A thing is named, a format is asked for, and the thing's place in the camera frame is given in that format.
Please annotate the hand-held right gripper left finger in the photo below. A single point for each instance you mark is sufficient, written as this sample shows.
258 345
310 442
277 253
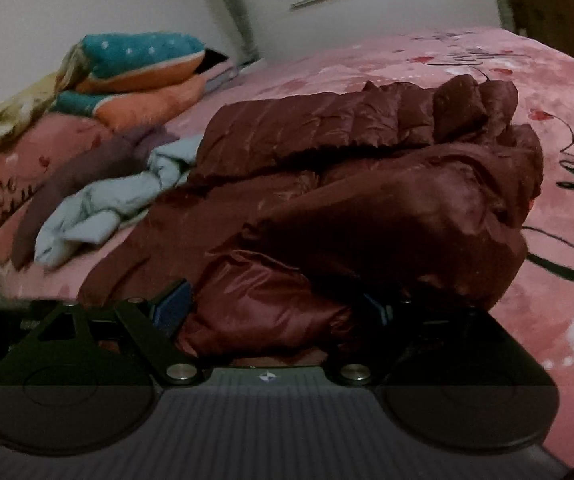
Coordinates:
172 307

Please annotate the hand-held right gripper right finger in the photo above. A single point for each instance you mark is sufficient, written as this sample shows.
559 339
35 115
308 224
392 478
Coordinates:
376 308

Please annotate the maroon puffer jacket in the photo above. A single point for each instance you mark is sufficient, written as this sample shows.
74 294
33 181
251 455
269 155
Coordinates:
367 200

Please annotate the light blue garment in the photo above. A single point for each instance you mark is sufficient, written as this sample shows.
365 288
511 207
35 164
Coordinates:
92 210

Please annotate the purple garment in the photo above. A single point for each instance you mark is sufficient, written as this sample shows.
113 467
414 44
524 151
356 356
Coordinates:
97 160

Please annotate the pink printed blanket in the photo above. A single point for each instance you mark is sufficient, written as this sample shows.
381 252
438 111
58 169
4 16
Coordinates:
542 320

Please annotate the yellow floral blanket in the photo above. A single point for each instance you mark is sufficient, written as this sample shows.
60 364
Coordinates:
12 110

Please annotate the teal and orange pillows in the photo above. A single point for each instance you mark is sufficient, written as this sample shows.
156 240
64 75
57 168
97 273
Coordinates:
137 55

